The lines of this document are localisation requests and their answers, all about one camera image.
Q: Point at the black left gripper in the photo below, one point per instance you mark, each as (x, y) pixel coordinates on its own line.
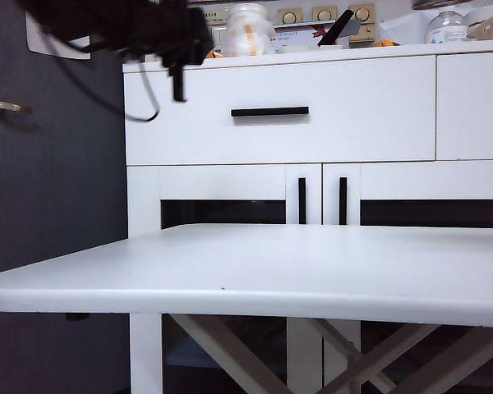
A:
(187, 37)

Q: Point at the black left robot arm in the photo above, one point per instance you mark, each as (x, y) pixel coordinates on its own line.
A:
(107, 20)

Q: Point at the small orange object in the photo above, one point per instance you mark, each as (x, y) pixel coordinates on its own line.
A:
(383, 42)
(213, 54)

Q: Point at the clear jar with orange contents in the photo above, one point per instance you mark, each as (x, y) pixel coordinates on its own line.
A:
(246, 33)

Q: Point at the white printed box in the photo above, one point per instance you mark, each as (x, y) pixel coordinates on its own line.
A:
(296, 37)

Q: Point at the white glass panel cabinet door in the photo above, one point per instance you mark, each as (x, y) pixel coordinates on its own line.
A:
(222, 180)
(415, 180)

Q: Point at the dark grey room door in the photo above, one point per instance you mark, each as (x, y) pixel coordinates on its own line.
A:
(45, 184)

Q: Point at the white cabinet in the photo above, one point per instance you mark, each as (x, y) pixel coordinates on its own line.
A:
(394, 49)

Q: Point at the white plastic bag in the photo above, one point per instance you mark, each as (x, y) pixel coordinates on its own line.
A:
(402, 26)

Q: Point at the clear bottle with blue label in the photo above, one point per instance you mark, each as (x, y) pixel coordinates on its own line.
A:
(445, 28)

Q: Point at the white folding table leg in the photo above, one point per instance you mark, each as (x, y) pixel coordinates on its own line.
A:
(390, 361)
(456, 365)
(339, 342)
(224, 353)

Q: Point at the white wall socket plate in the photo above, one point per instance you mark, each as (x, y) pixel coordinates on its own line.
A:
(219, 35)

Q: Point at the beige dial wall switch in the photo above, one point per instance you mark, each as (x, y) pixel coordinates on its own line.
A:
(361, 14)
(289, 17)
(324, 15)

